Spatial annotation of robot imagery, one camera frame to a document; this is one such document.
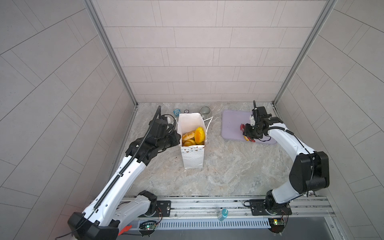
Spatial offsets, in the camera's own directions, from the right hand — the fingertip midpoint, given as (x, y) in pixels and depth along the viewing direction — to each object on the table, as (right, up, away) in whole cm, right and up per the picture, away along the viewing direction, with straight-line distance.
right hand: (244, 132), depth 88 cm
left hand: (-34, +1, -17) cm, 38 cm away
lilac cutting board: (-4, +5, +17) cm, 18 cm away
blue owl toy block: (-44, +12, +21) cm, 50 cm away
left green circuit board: (-49, -38, -23) cm, 66 cm away
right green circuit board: (+10, -40, -18) cm, 45 cm away
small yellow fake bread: (-27, 0, -12) cm, 29 cm away
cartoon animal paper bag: (-30, -9, -16) cm, 35 cm away
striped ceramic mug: (-22, +12, +20) cm, 32 cm away
